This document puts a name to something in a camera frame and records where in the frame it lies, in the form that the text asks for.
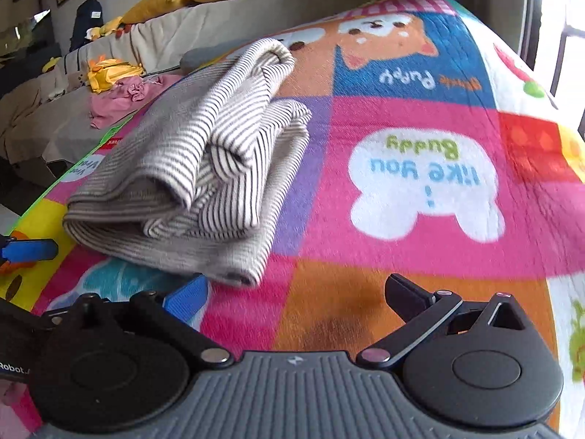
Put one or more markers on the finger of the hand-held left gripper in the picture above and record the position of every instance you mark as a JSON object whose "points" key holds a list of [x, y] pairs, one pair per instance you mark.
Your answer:
{"points": [[27, 250]]}

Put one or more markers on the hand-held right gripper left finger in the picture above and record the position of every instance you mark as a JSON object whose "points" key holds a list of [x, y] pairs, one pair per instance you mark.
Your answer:
{"points": [[187, 295]]}

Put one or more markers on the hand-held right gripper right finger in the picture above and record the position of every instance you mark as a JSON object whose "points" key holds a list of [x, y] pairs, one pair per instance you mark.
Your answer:
{"points": [[402, 292]]}

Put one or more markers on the grey striped shirt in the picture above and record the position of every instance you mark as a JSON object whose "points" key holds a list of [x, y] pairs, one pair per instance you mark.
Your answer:
{"points": [[183, 146]]}

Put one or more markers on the pink cloth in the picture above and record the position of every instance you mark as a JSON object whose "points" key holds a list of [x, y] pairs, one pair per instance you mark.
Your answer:
{"points": [[123, 98]]}

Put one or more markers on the colourful printed blanket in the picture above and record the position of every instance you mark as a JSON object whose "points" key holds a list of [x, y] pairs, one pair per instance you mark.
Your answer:
{"points": [[411, 100]]}

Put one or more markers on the yellow garment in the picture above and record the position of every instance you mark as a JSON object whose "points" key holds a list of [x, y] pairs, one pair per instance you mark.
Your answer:
{"points": [[112, 73]]}

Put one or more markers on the small yellow plush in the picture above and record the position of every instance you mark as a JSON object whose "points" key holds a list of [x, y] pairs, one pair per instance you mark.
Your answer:
{"points": [[103, 27]]}

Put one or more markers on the dark blue backpack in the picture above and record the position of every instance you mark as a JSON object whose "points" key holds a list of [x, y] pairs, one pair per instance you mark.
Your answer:
{"points": [[84, 20]]}

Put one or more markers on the grey pillow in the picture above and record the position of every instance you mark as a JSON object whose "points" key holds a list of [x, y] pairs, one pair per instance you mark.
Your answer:
{"points": [[205, 57]]}

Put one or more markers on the beige sofa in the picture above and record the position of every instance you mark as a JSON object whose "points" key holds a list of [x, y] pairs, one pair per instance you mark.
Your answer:
{"points": [[183, 27]]}

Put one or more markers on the dark window frame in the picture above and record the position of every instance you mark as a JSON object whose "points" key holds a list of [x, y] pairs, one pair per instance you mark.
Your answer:
{"points": [[566, 32]]}

